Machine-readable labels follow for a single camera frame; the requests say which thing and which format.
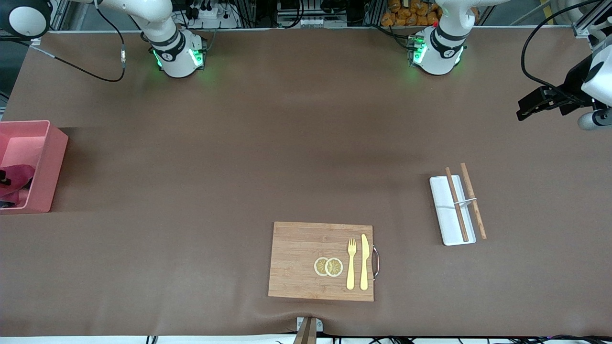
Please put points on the orange snack pile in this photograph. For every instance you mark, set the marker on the orange snack pile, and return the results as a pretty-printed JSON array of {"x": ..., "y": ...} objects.
[{"x": 406, "y": 14}]

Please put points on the wooden cutting board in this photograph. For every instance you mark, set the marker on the wooden cutting board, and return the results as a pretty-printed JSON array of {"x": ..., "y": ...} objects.
[{"x": 296, "y": 258}]

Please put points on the lemon slice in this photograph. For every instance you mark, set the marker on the lemon slice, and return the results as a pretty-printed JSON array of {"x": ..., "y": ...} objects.
[
  {"x": 319, "y": 266},
  {"x": 334, "y": 267}
]

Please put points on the pink plastic bin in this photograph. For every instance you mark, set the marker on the pink plastic bin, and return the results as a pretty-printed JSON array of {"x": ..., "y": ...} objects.
[{"x": 48, "y": 162}]

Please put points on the white power strip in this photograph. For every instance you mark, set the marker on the white power strip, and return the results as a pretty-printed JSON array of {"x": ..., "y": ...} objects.
[{"x": 210, "y": 16}]

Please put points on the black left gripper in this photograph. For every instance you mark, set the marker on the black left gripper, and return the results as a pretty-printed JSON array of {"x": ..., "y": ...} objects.
[{"x": 572, "y": 84}]

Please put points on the yellow fork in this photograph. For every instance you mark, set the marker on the yellow fork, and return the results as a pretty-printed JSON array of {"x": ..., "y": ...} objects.
[{"x": 351, "y": 272}]

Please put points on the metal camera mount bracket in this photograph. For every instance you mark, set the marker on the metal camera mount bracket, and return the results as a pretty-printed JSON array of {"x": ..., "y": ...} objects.
[{"x": 308, "y": 329}]

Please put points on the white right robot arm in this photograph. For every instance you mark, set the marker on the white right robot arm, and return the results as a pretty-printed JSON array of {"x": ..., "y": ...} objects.
[{"x": 174, "y": 52}]

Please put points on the yellow knife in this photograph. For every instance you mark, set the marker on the yellow knife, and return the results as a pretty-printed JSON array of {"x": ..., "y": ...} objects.
[{"x": 364, "y": 263}]

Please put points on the red cloth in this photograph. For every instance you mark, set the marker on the red cloth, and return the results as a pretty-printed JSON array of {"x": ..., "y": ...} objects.
[{"x": 19, "y": 179}]

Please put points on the white rectangular tray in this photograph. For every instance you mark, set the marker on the white rectangular tray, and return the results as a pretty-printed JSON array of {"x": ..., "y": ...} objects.
[{"x": 440, "y": 215}]

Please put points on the brown table cover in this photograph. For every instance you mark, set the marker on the brown table cover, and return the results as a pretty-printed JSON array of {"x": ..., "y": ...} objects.
[{"x": 306, "y": 143}]

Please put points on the aluminium frame post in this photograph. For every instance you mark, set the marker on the aluminium frame post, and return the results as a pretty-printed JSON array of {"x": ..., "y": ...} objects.
[{"x": 584, "y": 26}]

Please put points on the gray electronics box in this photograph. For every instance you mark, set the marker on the gray electronics box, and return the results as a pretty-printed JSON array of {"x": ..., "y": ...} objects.
[{"x": 311, "y": 21}]

